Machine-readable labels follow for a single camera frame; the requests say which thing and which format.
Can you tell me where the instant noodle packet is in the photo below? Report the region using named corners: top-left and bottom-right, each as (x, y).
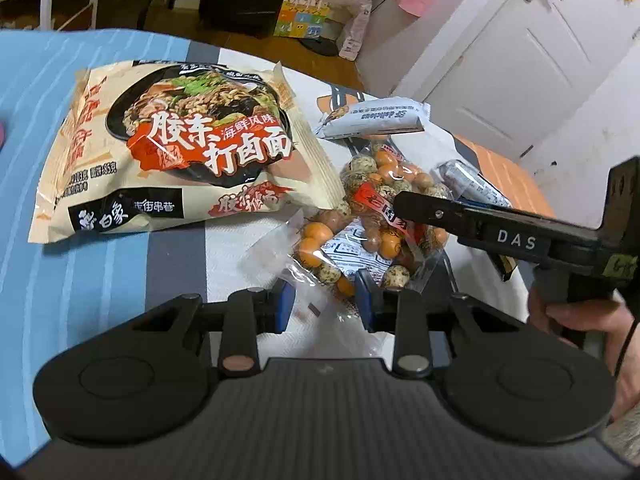
top-left (28, 60), bottom-right (344, 244)

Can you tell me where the right hand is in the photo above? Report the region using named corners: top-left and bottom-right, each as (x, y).
top-left (527, 285), bottom-right (639, 420)

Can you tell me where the white brown snack packet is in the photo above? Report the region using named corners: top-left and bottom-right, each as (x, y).
top-left (438, 159), bottom-right (512, 208)

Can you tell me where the white snack packet upper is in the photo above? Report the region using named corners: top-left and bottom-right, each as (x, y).
top-left (314, 96), bottom-right (431, 140)

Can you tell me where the white pink pouch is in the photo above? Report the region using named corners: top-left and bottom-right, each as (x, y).
top-left (336, 0), bottom-right (372, 62)

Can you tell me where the white door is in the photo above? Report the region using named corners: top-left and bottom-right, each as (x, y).
top-left (407, 0), bottom-right (639, 160)

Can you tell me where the colourful gift bag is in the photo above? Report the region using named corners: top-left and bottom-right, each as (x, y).
top-left (273, 0), bottom-right (330, 39)

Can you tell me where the black cable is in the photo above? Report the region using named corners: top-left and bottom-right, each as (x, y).
top-left (612, 316), bottom-right (640, 378)

